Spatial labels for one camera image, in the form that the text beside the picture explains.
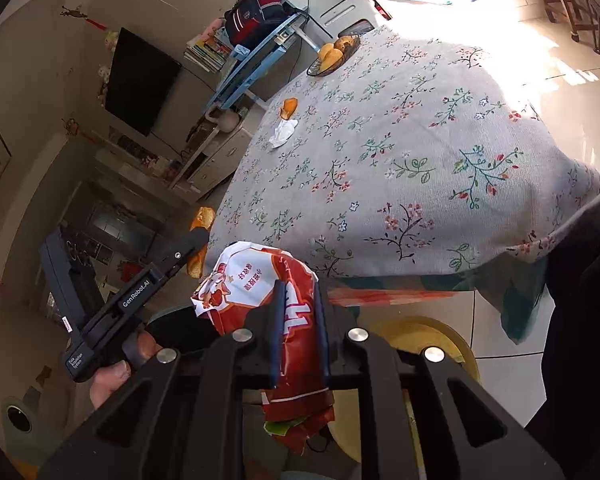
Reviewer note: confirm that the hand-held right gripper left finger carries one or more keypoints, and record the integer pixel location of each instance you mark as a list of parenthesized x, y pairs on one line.
[(280, 310)]

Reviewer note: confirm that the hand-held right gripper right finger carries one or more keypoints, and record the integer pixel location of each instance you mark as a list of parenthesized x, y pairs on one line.
[(321, 320)]

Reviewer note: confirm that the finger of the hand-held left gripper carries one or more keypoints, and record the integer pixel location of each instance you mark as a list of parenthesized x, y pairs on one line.
[(182, 247)]

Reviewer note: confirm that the red white snack bag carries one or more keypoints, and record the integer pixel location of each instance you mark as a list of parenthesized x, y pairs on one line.
[(260, 280)]

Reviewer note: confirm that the orange peel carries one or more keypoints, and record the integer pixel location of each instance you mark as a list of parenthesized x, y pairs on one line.
[(203, 217), (289, 107)]

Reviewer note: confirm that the yellow plastic bucket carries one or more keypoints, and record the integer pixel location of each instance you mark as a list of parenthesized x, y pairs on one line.
[(415, 332)]

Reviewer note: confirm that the person's left hand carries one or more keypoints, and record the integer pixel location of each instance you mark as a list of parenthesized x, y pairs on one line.
[(115, 377)]

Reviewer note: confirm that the red box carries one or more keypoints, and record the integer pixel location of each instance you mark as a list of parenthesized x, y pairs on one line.
[(130, 272)]

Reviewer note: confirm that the white television cabinet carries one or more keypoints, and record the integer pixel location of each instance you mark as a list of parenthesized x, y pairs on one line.
[(215, 155)]

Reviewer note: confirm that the pink ceramic jug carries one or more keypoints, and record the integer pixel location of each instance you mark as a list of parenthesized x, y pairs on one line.
[(225, 121)]

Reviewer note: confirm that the white crumpled tissue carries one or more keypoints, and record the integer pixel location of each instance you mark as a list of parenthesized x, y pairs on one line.
[(282, 132)]

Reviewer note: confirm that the black television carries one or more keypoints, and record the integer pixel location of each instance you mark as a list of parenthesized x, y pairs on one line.
[(140, 80)]

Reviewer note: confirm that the blue desk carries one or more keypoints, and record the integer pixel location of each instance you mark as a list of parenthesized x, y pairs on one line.
[(250, 67)]

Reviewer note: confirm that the stack of books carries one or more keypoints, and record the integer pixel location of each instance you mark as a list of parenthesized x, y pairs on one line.
[(207, 52)]

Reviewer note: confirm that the teal red undercloth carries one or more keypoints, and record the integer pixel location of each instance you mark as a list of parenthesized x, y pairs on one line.
[(520, 305)]

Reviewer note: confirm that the grey floral tablecloth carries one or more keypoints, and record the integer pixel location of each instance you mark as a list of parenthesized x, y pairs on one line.
[(405, 135)]

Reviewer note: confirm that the pink plush toy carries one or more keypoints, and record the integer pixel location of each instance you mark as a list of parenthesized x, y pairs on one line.
[(212, 29)]

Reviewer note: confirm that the dark fruit bowl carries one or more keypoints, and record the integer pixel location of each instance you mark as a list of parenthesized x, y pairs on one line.
[(320, 70)]

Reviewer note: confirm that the yellow mango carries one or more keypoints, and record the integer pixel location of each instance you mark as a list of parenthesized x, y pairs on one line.
[(326, 51), (332, 61)]

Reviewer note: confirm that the dark blue backpack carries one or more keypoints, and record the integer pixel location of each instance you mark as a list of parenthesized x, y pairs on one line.
[(255, 15)]

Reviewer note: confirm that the red hanging ornament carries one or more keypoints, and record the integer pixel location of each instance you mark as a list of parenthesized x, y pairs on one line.
[(92, 21)]

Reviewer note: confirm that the person's dark clothing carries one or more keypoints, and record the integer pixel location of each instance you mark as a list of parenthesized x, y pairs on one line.
[(580, 310)]

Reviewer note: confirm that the brown round fruit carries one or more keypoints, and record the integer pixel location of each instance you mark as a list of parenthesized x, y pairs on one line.
[(345, 42)]

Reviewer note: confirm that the white air purifier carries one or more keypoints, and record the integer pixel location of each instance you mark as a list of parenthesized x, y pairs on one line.
[(345, 10)]

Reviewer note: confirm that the black folding stand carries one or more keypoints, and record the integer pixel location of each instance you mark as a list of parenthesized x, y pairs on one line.
[(592, 25)]

